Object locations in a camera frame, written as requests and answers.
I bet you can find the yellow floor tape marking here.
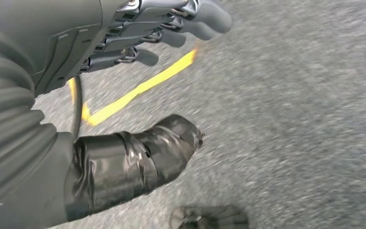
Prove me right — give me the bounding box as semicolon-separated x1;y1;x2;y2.
67;48;198;127

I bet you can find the black robot foot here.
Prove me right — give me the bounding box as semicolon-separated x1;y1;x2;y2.
170;205;250;229

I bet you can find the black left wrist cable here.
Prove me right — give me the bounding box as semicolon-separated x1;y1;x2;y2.
71;75;83;140

